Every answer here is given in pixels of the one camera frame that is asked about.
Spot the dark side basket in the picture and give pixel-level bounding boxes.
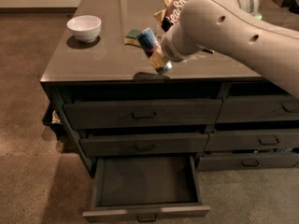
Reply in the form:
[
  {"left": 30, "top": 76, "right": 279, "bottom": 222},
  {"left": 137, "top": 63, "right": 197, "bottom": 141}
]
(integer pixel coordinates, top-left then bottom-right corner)
[{"left": 42, "top": 105, "right": 62, "bottom": 133}]

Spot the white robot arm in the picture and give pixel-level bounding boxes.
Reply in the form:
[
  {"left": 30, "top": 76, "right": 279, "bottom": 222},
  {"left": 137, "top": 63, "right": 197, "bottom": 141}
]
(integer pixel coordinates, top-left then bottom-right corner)
[{"left": 149, "top": 0, "right": 299, "bottom": 98}]

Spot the middle right drawer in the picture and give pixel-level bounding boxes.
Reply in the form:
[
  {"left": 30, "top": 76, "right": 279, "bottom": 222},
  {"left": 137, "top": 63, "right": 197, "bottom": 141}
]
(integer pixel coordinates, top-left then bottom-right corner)
[{"left": 206, "top": 129, "right": 299, "bottom": 151}]

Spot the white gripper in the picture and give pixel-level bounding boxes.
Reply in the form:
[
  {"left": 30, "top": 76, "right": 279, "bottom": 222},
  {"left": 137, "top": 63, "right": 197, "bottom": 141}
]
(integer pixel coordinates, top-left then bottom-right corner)
[{"left": 149, "top": 28, "right": 203, "bottom": 70}]

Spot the grey counter cabinet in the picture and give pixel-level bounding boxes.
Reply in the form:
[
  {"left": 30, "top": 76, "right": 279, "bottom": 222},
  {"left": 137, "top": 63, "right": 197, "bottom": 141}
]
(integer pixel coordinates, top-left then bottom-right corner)
[{"left": 41, "top": 0, "right": 298, "bottom": 171}]

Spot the white ceramic bowl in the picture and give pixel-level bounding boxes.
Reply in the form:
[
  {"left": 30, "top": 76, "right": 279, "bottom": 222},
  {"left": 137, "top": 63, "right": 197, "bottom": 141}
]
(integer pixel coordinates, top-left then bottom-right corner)
[{"left": 66, "top": 15, "right": 102, "bottom": 43}]

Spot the bottom right drawer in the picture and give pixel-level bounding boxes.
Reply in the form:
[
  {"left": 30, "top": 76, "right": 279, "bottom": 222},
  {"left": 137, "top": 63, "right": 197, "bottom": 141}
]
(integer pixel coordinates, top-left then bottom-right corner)
[{"left": 195, "top": 153, "right": 299, "bottom": 171}]

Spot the green and yellow sponge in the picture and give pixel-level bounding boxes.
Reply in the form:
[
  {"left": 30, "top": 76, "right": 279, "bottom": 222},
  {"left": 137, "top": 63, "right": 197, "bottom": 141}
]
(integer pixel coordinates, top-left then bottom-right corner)
[{"left": 124, "top": 29, "right": 141, "bottom": 48}]

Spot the redbull can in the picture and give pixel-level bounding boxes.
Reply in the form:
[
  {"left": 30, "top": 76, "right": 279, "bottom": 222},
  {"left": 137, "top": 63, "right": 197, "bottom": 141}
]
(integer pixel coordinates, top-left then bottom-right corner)
[{"left": 137, "top": 28, "right": 172, "bottom": 75}]

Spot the open bottom left drawer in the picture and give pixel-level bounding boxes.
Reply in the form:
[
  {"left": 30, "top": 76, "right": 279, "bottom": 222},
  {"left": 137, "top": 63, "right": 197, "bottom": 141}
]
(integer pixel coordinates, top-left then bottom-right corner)
[{"left": 83, "top": 155, "right": 210, "bottom": 223}]

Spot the middle left drawer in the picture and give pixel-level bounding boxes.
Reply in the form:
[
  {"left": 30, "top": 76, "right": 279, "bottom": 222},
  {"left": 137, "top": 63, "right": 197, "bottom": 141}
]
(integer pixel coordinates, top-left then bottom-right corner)
[{"left": 80, "top": 133, "right": 208, "bottom": 157}]

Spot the top left drawer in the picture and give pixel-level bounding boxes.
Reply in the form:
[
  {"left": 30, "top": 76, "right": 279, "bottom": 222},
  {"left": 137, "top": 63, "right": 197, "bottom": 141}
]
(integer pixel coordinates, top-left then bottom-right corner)
[{"left": 64, "top": 99, "right": 221, "bottom": 129}]

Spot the top right drawer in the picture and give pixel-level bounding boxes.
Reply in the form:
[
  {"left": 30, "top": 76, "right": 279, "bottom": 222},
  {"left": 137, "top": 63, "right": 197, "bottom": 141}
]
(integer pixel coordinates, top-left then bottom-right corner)
[{"left": 217, "top": 95, "right": 299, "bottom": 123}]

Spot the brown chip bag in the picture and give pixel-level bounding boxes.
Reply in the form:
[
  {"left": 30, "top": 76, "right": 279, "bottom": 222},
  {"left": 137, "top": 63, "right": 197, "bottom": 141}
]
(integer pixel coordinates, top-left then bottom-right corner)
[{"left": 153, "top": 0, "right": 186, "bottom": 32}]

